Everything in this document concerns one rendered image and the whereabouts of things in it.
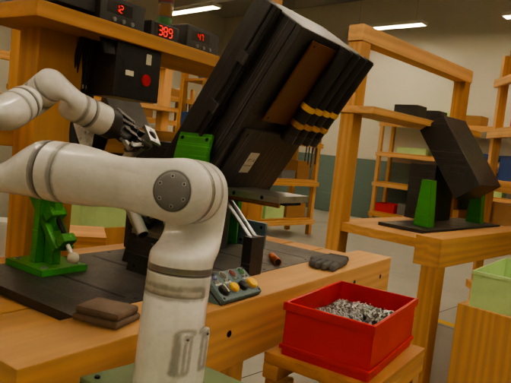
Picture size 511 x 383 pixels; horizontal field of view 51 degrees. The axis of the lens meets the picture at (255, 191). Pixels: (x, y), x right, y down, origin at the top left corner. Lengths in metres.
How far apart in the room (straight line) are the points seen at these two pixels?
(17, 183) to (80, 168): 0.11
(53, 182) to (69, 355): 0.28
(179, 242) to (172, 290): 0.07
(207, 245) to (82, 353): 0.30
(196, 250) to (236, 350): 0.56
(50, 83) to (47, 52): 0.35
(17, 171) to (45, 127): 0.69
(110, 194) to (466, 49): 10.42
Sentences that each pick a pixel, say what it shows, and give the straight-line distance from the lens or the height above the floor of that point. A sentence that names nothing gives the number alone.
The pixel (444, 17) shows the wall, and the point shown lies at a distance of 11.36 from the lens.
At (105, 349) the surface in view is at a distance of 0.98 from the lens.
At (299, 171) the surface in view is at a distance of 8.10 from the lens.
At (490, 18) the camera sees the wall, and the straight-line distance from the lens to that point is 10.99.
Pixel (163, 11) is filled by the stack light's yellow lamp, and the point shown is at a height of 1.66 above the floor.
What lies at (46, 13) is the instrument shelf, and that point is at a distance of 1.42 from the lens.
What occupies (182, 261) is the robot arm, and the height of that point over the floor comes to 1.09.
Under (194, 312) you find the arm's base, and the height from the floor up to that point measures 1.02.
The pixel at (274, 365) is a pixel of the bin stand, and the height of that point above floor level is 0.77.
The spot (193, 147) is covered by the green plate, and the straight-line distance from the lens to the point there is 1.46.
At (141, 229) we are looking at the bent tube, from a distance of 1.35.
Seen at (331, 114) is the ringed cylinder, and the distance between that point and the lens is 1.62.
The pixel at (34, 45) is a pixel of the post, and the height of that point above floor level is 1.45.
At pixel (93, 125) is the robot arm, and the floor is 1.26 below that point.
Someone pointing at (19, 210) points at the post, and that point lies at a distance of 1.58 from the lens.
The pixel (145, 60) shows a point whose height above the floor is 1.47.
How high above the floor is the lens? 1.25
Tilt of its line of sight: 5 degrees down
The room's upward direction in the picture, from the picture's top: 6 degrees clockwise
